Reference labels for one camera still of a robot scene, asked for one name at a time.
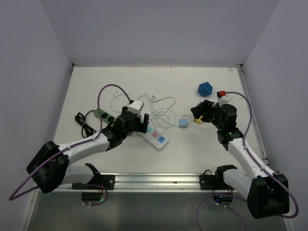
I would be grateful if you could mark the blue plug adapter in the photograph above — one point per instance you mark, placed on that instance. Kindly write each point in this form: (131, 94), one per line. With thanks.
(205, 89)

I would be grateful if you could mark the aluminium front rail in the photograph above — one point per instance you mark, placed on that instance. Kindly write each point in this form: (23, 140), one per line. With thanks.
(156, 180)

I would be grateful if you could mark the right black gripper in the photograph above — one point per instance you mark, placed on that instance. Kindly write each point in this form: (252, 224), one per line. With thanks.
(206, 107)

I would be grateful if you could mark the yellow plug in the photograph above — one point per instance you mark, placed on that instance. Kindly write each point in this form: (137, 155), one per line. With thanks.
(198, 120)

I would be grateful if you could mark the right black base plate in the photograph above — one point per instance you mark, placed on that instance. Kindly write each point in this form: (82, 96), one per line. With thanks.
(215, 181)

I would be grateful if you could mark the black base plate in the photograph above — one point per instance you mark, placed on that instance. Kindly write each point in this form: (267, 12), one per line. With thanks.
(106, 181)
(215, 181)

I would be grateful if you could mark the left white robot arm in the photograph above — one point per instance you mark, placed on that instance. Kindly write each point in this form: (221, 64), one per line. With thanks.
(53, 164)

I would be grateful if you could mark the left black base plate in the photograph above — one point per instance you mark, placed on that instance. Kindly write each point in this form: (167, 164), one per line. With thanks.
(106, 181)

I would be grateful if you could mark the blue plug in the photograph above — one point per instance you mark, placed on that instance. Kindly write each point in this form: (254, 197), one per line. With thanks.
(183, 123)

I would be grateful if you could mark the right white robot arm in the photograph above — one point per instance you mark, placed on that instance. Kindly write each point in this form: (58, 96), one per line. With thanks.
(262, 188)

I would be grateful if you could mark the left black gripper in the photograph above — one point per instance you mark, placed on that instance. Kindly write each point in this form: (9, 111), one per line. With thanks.
(141, 127)

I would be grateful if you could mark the green power strip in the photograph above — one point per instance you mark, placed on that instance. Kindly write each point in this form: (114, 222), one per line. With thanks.
(104, 115)

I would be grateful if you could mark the white power strip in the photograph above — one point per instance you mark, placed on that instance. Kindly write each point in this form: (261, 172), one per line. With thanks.
(157, 140)

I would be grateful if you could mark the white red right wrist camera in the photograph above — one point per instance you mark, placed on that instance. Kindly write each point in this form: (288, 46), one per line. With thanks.
(222, 98)

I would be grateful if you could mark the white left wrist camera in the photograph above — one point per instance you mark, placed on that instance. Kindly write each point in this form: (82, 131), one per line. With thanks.
(135, 106)

